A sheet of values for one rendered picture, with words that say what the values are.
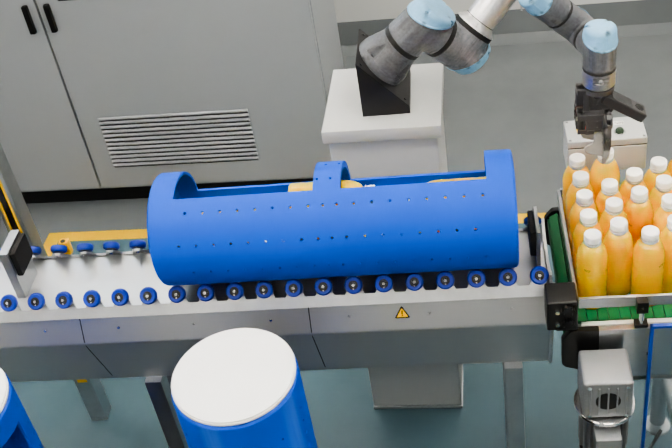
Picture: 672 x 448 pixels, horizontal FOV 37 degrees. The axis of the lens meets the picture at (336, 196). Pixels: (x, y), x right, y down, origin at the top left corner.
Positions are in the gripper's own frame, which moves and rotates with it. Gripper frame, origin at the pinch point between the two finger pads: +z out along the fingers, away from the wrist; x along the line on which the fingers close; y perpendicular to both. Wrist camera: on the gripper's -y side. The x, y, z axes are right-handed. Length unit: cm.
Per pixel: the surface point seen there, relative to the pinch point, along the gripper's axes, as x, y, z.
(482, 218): 24.7, 30.7, -2.2
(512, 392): 22, 25, 61
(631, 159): -11.5, -8.5, 11.1
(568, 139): -12.9, 7.3, 4.5
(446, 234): 26.1, 39.1, 0.8
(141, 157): -139, 173, 90
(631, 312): 30.5, -2.6, 24.3
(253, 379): 59, 82, 11
